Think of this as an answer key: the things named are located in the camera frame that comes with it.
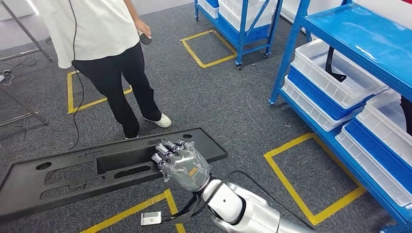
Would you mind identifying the black plastic panel part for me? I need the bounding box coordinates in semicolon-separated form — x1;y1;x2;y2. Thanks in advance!
0;127;229;223

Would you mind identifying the blue metal shelf rack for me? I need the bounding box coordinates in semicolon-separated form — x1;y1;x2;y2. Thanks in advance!
193;0;284;70
269;0;412;233

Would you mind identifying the yellow floor tape square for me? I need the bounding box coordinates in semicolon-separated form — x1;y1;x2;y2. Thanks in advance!
180;29;239;69
263;132;367;227
79;188;187;233
67;69;134;115

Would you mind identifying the black camera bracket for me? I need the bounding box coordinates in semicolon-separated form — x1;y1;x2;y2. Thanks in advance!
161;193;206;225

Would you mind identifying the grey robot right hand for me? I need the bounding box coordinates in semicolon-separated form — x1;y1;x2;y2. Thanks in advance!
151;140;212;193

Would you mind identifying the black part in bin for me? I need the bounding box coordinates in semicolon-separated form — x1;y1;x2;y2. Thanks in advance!
400;96;412;136

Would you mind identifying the person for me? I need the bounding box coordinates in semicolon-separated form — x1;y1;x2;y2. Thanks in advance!
30;0;172;140

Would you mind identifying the black floor cable tangle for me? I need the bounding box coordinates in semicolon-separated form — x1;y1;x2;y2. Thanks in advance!
0;57;38;87

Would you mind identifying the black hanging cable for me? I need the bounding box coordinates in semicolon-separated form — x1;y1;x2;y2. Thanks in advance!
66;0;86;152

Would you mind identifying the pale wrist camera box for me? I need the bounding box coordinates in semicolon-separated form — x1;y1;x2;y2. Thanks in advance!
140;211;163;227

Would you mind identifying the person's hand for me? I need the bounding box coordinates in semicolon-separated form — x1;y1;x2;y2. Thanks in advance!
133;18;153;40

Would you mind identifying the black bracket part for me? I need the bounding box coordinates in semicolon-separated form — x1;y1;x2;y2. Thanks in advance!
325;46;347;83

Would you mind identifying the blue plastic bin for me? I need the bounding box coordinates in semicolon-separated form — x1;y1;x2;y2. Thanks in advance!
287;66;376;121
343;117;412;194
217;13;271;46

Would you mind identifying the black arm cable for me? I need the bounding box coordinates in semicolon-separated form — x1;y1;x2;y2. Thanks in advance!
161;169;315;230

